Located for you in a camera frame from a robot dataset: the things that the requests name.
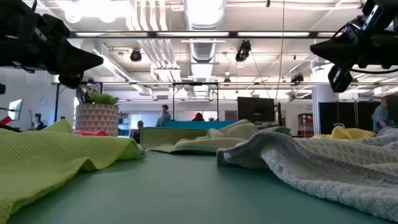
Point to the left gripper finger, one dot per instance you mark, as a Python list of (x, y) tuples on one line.
[(79, 67), (81, 54)]

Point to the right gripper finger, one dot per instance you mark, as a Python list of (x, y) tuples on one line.
[(334, 43), (337, 59)]

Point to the pink microfiber towel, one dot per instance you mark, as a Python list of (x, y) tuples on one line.
[(90, 133)]

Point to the yellow microfiber towel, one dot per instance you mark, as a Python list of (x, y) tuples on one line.
[(345, 133)]

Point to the lime green microfiber towel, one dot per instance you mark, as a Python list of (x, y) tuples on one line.
[(46, 155)]

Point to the grey waffle-weave towel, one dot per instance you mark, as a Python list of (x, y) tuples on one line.
[(326, 161)]

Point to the pale green towel teal hem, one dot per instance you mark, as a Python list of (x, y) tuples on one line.
[(199, 144)]

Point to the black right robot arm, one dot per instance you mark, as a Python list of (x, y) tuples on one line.
[(388, 15)]

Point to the black ceiling spotlight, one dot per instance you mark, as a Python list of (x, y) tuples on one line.
[(242, 53), (136, 56), (297, 78)]

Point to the white building column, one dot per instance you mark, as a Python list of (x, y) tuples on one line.
[(321, 105)]

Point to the potted plant triangle-patterned pot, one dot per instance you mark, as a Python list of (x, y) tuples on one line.
[(96, 118)]

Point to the black room partition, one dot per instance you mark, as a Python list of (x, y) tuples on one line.
[(342, 115)]

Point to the black display panel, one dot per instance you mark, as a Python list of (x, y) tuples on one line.
[(392, 109)]

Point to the person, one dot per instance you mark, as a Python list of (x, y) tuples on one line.
[(164, 116), (140, 124), (198, 117), (380, 116)]

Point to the red shelf rack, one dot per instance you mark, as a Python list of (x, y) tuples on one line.
[(306, 121)]

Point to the white-framed monitor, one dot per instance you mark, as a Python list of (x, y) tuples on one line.
[(15, 109)]

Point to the red robot part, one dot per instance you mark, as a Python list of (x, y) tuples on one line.
[(5, 120)]

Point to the black monitor screen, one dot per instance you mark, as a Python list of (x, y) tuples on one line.
[(255, 109)]

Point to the black overhead light bar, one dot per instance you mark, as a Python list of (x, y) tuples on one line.
[(233, 34)]

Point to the blue plastic bin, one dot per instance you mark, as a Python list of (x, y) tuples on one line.
[(186, 125)]

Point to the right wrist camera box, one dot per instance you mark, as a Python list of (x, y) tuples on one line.
[(339, 79)]

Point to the black station frame pole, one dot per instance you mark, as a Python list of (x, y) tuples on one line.
[(56, 105)]

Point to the framed wall picture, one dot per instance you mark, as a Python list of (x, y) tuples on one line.
[(231, 115)]

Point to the silver ceiling air duct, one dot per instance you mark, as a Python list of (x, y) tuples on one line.
[(203, 12)]

